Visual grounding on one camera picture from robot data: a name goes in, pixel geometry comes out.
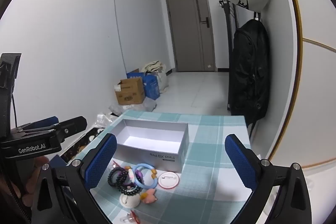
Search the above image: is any white wardrobe with gold trim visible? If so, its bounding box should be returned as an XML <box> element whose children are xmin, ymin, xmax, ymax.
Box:
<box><xmin>265</xmin><ymin>0</ymin><xmax>336</xmax><ymax>178</ymax></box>

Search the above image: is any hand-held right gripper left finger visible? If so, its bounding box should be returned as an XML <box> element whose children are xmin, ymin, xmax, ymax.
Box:
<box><xmin>31</xmin><ymin>133</ymin><xmax>118</xmax><ymax>224</ymax></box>

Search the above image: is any grey cardboard box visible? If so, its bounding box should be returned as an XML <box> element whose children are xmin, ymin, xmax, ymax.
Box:
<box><xmin>113</xmin><ymin>119</ymin><xmax>189</xmax><ymax>173</ymax></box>

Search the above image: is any round badge with red rim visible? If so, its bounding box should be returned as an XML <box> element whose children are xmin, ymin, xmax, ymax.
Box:
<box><xmin>157</xmin><ymin>172</ymin><xmax>180</xmax><ymax>190</ymax></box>

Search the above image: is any plain white round badge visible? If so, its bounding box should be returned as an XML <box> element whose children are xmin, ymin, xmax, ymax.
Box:
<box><xmin>119</xmin><ymin>193</ymin><xmax>141</xmax><ymax>209</ymax></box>

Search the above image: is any cream cloth bag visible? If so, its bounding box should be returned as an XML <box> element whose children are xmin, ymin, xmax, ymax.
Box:
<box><xmin>140</xmin><ymin>60</ymin><xmax>169</xmax><ymax>93</ymax></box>

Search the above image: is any small orange toy figure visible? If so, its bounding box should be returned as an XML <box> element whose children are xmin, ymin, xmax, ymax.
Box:
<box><xmin>140</xmin><ymin>189</ymin><xmax>158</xmax><ymax>204</ymax></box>

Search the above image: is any purple hair tie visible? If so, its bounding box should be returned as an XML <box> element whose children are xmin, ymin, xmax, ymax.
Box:
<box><xmin>118</xmin><ymin>171</ymin><xmax>135</xmax><ymax>187</ymax></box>

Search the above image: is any hair tie with pink charm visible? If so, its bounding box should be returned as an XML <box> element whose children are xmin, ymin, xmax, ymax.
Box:
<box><xmin>125</xmin><ymin>166</ymin><xmax>144</xmax><ymax>180</ymax></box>

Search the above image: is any black coat rack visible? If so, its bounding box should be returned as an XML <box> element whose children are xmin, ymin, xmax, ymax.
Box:
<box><xmin>210</xmin><ymin>0</ymin><xmax>263</xmax><ymax>114</ymax></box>

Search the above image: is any grey door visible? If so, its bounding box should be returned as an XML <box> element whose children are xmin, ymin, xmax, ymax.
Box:
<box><xmin>163</xmin><ymin>0</ymin><xmax>216</xmax><ymax>73</ymax></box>

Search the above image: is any dark blue printed box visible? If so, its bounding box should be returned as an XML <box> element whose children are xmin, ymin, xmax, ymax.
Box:
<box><xmin>50</xmin><ymin>154</ymin><xmax>69</xmax><ymax>168</ymax></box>

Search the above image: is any black spiral hair tie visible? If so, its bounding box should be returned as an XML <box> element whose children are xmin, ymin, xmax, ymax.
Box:
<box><xmin>108</xmin><ymin>168</ymin><xmax>124</xmax><ymax>187</ymax></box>

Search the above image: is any thin wall cable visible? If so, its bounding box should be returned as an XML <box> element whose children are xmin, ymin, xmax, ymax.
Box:
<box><xmin>112</xmin><ymin>0</ymin><xmax>127</xmax><ymax>75</ymax></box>

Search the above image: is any black backpack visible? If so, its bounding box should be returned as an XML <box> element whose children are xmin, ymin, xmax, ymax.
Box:
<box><xmin>228</xmin><ymin>19</ymin><xmax>270</xmax><ymax>127</ymax></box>

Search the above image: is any checkered teal tablecloth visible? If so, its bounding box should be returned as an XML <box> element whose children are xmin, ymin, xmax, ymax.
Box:
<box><xmin>56</xmin><ymin>110</ymin><xmax>259</xmax><ymax>224</ymax></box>

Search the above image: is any plastic ring bracelet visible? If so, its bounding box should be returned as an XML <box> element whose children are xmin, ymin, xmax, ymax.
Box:
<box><xmin>132</xmin><ymin>163</ymin><xmax>158</xmax><ymax>188</ymax></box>

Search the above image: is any clear pacifier red shield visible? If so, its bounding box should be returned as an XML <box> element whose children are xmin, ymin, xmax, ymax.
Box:
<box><xmin>119</xmin><ymin>210</ymin><xmax>140</xmax><ymax>224</ymax></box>

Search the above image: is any clear plastic bag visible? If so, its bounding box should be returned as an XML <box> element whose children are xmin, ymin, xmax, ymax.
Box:
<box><xmin>109</xmin><ymin>97</ymin><xmax>157</xmax><ymax>117</ymax></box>
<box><xmin>95</xmin><ymin>114</ymin><xmax>116</xmax><ymax>131</ymax></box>

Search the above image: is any black beaded bracelet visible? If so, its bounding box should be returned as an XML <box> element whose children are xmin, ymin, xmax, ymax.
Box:
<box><xmin>117</xmin><ymin>185</ymin><xmax>141</xmax><ymax>196</ymax></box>

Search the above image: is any blue cardboard box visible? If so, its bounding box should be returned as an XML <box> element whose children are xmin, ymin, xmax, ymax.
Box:
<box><xmin>143</xmin><ymin>74</ymin><xmax>160</xmax><ymax>100</ymax></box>
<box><xmin>126</xmin><ymin>71</ymin><xmax>145</xmax><ymax>81</ymax></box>

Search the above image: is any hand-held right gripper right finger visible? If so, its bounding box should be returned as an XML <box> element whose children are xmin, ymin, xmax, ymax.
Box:
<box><xmin>224</xmin><ymin>134</ymin><xmax>313</xmax><ymax>224</ymax></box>

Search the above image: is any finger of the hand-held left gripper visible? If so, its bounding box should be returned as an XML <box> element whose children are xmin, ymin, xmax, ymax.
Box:
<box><xmin>10</xmin><ymin>116</ymin><xmax>60</xmax><ymax>134</ymax></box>
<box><xmin>52</xmin><ymin>116</ymin><xmax>88</xmax><ymax>146</ymax></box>

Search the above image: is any brown cardboard box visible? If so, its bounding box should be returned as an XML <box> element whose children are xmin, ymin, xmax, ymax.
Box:
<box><xmin>114</xmin><ymin>78</ymin><xmax>146</xmax><ymax>105</ymax></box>

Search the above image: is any black and white patterned mat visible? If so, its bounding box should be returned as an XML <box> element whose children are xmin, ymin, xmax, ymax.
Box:
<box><xmin>60</xmin><ymin>127</ymin><xmax>107</xmax><ymax>165</ymax></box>

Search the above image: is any person's left hand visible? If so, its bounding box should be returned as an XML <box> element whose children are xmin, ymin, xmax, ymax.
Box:
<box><xmin>22</xmin><ymin>156</ymin><xmax>51</xmax><ymax>208</ymax></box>

